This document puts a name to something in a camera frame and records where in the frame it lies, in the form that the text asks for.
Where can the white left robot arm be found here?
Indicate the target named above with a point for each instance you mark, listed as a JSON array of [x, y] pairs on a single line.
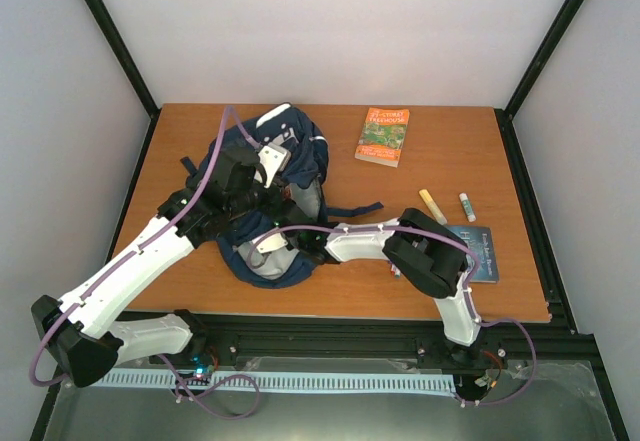
[[81, 330]]

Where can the white glue stick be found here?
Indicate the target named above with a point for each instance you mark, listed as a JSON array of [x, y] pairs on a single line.
[[467, 207]]

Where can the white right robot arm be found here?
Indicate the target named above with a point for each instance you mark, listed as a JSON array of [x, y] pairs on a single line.
[[435, 261]]

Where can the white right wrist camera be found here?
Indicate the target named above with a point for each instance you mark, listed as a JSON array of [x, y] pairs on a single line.
[[272, 243]]

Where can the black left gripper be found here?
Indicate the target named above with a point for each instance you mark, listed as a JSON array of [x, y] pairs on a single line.
[[273, 207]]

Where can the navy blue backpack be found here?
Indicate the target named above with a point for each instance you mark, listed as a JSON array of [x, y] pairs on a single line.
[[299, 200]]

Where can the light blue slotted cable duct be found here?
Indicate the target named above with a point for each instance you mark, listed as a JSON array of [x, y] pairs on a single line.
[[285, 382]]

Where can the orange Treehouse book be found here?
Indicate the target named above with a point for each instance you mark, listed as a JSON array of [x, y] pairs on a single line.
[[382, 136]]

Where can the yellow highlighter pen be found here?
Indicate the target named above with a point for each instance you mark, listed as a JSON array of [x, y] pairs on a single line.
[[432, 206]]

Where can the dark blue Wuthering Heights book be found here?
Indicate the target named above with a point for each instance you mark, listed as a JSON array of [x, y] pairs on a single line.
[[479, 239]]

